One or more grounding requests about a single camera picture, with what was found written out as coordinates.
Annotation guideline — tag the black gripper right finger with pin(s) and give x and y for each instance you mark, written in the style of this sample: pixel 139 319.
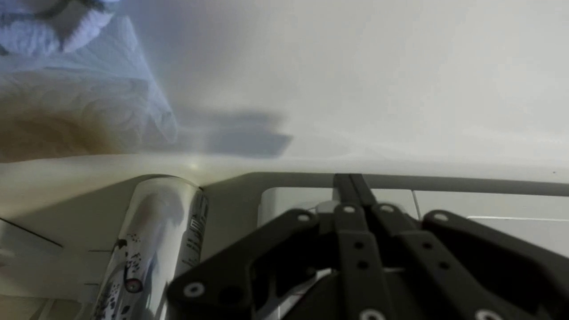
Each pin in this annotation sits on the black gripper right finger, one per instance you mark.
pixel 466 269

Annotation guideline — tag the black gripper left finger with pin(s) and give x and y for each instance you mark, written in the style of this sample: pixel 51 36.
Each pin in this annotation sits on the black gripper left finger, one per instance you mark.
pixel 329 260

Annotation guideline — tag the white microwave oven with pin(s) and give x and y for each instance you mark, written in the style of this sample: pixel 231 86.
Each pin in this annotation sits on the white microwave oven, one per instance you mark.
pixel 528 210

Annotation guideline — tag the stained paper towel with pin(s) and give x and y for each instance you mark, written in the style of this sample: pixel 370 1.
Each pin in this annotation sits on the stained paper towel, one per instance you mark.
pixel 75 82

